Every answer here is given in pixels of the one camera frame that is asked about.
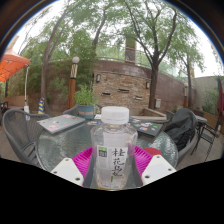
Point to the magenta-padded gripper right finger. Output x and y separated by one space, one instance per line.
144 159

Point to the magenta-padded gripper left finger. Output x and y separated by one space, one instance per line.
81 160

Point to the clear plastic bottle white cap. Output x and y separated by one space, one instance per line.
114 150

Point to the flat round red coaster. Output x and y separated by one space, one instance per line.
154 151

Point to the black laptop with stickers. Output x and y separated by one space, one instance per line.
146 127

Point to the small colourful card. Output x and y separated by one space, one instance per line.
93 123

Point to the silver laptop with stickers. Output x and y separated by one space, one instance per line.
60 122

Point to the white sticker sheet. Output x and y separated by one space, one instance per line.
97 116

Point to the black jacket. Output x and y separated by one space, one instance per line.
181 128

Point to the green plant in blue pot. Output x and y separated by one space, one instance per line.
85 100

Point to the blue yellow striped cone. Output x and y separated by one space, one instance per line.
41 106

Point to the round dark patio table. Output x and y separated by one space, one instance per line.
201 119

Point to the forked dark-trunk tree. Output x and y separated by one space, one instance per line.
153 76

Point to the leaning-trunk tree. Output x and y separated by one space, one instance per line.
45 76

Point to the closed red parasol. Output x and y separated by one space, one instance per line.
220 96

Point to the orange canopy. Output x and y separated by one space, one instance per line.
11 65

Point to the grey wall box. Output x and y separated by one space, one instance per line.
158 103

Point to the wall lantern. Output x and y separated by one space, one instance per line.
98 78
147 85

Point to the short wooden lamp post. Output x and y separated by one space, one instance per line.
186 95

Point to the globe-topped lamp post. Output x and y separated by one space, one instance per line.
72 83

